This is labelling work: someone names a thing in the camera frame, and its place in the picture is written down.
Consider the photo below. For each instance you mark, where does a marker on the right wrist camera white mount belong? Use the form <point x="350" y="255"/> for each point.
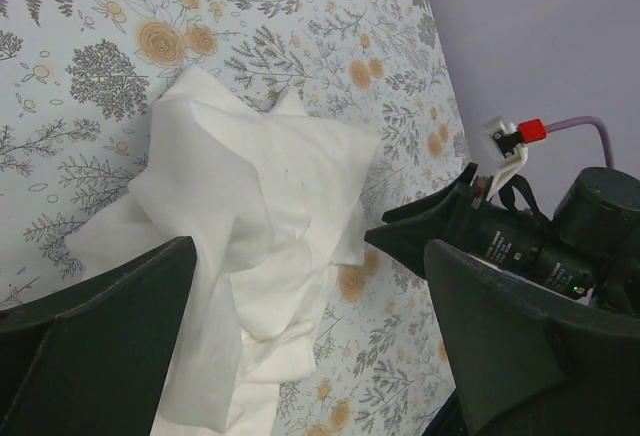
<point x="508" y="143"/>

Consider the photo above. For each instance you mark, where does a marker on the floral patterned table mat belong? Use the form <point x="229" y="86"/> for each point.
<point x="78" y="82"/>

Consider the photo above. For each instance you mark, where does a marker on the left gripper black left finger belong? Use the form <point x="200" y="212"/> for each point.
<point x="92" y="359"/>

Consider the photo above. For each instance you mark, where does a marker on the white t-shirt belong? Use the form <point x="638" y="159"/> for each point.
<point x="272" y="203"/>

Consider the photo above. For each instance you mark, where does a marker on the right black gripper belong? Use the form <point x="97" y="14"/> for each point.
<point x="515" y="236"/>

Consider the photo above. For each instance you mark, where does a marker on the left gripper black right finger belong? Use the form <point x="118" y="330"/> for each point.
<point x="528" y="361"/>

